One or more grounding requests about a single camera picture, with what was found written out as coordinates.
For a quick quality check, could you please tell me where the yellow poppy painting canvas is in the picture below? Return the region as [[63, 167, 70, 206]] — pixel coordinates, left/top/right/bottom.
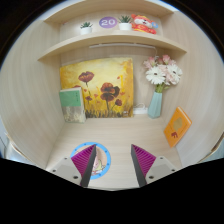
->
[[59, 57, 135, 119]]

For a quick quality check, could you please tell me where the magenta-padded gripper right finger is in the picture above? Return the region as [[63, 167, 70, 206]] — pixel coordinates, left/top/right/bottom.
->
[[130, 143, 178, 188]]

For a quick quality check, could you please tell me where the white light bar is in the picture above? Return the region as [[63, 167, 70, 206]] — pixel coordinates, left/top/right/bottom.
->
[[88, 42, 157, 50]]

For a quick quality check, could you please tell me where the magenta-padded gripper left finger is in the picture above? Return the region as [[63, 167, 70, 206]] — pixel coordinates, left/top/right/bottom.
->
[[49, 143, 97, 188]]

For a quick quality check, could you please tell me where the wooden shelf with ornaments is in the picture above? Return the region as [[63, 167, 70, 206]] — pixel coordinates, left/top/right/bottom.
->
[[37, 0, 188, 64]]

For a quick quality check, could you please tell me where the pink and white flower bouquet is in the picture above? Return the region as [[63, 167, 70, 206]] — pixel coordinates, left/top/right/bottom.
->
[[142, 54, 184, 94]]

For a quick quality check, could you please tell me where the orange book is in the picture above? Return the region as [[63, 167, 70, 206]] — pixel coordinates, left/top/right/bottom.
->
[[163, 106, 193, 149]]

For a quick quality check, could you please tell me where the green and white book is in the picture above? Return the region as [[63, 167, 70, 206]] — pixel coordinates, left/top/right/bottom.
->
[[58, 86, 87, 124]]

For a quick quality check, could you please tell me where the teal faceted vase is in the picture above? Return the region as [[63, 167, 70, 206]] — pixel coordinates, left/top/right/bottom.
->
[[147, 91, 164, 120]]

